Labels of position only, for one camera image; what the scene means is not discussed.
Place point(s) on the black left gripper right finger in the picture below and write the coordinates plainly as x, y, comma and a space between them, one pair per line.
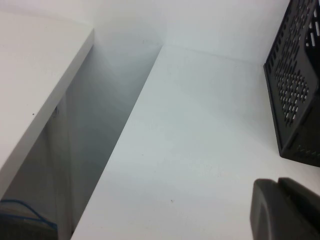
305, 200

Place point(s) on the black plastic three-slot book stand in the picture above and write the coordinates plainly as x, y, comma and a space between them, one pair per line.
287, 87

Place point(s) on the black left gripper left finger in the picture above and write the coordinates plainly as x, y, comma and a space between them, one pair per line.
270, 215

